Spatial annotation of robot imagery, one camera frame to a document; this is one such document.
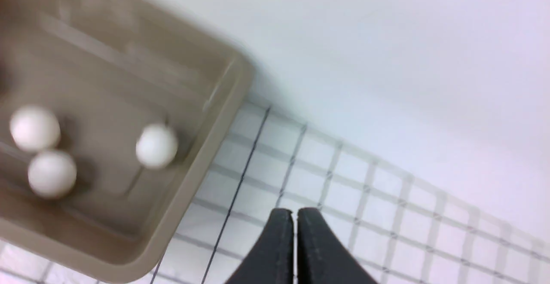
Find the white ping-pong ball front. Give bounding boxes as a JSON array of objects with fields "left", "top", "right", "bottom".
[{"left": 27, "top": 150, "right": 77, "bottom": 199}]

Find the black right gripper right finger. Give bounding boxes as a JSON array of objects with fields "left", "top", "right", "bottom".
[{"left": 297, "top": 208, "right": 376, "bottom": 284}]

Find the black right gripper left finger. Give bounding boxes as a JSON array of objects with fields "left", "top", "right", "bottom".
[{"left": 226, "top": 208, "right": 294, "bottom": 284}]

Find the white ping-pong ball pair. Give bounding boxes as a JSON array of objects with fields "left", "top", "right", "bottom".
[{"left": 135, "top": 123, "right": 179, "bottom": 170}]

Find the olive green plastic bin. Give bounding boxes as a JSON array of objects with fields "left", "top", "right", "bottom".
[{"left": 1, "top": 0, "right": 255, "bottom": 283}]

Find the white ping-pong ball with logo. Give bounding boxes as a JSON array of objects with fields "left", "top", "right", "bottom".
[{"left": 9, "top": 105, "right": 61, "bottom": 153}]

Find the white checkered tablecloth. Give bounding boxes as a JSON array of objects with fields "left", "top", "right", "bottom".
[{"left": 0, "top": 99, "right": 550, "bottom": 284}]

